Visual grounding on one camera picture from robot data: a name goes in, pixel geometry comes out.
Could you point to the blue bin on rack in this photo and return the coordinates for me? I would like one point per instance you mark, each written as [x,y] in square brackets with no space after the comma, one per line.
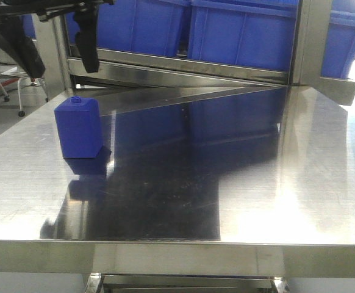
[147,27]
[256,34]

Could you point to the blue bin left on rack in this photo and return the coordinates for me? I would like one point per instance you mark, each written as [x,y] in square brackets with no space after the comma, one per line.
[147,27]

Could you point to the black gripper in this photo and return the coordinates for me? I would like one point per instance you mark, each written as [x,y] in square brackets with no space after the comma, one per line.
[21,48]

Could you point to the blue bin right on rack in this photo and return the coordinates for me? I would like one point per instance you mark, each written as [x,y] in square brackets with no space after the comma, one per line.
[256,34]

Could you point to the blue bin far behind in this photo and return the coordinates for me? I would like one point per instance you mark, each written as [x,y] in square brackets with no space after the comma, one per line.
[340,44]

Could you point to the blue block part on table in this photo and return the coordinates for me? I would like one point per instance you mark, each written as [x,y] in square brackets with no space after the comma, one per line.
[79,128]

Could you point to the steel flow rack frame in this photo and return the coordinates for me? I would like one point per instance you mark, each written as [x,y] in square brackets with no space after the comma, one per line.
[64,70]

